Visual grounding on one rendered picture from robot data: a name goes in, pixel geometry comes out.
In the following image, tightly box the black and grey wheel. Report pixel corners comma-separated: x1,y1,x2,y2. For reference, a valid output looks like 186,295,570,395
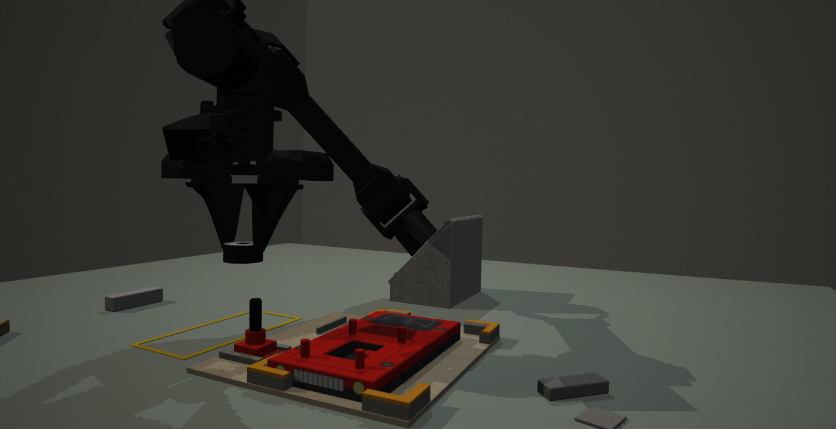
223,241,263,264

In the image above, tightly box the beige flat slab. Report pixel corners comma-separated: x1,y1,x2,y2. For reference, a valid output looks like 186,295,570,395
186,311,500,429

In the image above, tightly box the yellow rectangular outline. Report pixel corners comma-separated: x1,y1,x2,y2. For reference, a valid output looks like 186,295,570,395
131,311,303,360

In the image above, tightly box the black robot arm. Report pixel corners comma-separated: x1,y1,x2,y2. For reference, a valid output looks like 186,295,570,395
162,0,437,256

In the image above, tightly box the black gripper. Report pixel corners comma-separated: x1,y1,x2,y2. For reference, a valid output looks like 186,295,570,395
161,94,334,253

